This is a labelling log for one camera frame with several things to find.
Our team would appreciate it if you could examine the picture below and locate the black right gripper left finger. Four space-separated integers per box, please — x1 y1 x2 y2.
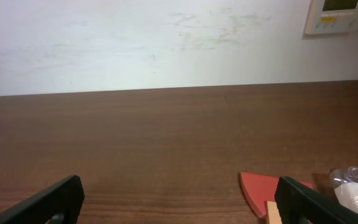
0 175 85 224

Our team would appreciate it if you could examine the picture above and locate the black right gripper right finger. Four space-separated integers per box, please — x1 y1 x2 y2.
275 176 358 224

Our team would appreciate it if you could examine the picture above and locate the orange scraper with wooden handle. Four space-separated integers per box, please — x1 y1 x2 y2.
240 172 314 224

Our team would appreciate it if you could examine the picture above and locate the white wall control panel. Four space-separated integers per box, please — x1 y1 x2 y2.
304 0 358 35

